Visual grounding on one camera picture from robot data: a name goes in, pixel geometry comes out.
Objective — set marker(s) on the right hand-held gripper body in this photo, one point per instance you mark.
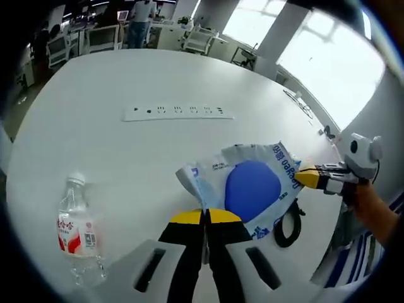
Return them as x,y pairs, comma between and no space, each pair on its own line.
364,158

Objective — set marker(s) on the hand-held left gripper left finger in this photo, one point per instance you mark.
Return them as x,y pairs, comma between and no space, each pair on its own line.
186,246

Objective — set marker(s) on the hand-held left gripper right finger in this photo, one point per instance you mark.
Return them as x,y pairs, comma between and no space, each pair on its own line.
227,252

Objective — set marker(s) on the plastic bag with blue pad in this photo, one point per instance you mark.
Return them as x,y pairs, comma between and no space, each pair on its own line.
252,189

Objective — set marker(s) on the clear plastic water bottle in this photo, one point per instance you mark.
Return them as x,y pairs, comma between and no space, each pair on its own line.
79,227

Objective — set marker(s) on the blue white striped cloth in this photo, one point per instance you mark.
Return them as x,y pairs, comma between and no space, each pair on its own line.
360,259

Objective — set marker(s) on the bright window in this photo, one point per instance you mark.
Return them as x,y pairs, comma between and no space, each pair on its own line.
331,69
249,22

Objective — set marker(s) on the white power strip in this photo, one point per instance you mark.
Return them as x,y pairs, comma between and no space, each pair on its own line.
176,111

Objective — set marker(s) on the white office chair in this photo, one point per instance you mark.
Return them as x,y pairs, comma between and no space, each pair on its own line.
200,39
58,50
102,39

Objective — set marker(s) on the black frame chair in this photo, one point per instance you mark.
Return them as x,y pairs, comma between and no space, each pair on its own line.
244,57

